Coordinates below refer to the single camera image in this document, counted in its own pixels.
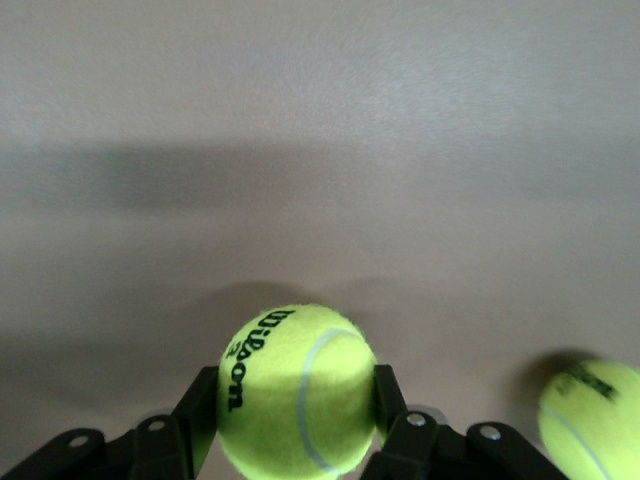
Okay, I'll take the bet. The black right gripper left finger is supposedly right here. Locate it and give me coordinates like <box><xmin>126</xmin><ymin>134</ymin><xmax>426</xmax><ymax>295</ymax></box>
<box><xmin>0</xmin><ymin>365</ymin><xmax>222</xmax><ymax>480</ymax></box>

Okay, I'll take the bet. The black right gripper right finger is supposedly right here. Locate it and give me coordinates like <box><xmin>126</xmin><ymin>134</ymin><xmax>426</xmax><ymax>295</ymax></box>
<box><xmin>358</xmin><ymin>364</ymin><xmax>572</xmax><ymax>480</ymax></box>

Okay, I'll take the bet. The yellow-green tennis ball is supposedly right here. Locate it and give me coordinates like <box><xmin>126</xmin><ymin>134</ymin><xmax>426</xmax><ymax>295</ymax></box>
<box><xmin>215</xmin><ymin>301</ymin><xmax>380</xmax><ymax>478</ymax></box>
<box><xmin>536</xmin><ymin>357</ymin><xmax>640</xmax><ymax>480</ymax></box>

